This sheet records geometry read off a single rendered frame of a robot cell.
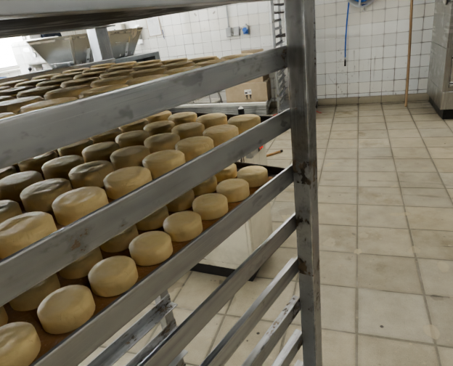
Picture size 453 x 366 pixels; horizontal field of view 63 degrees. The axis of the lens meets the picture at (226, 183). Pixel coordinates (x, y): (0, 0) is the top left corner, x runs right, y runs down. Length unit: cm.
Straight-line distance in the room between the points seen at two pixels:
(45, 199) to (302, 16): 39
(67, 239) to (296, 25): 40
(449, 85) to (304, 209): 413
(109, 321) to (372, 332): 154
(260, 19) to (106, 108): 543
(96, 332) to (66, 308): 4
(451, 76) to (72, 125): 452
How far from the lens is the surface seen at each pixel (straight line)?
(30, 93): 47
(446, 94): 475
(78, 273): 46
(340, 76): 564
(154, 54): 232
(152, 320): 106
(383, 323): 186
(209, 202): 51
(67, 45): 193
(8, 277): 30
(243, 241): 188
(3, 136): 28
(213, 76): 42
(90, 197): 37
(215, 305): 50
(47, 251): 31
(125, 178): 40
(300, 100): 56
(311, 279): 70
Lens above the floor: 129
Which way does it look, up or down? 23 degrees down
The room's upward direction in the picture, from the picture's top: 8 degrees counter-clockwise
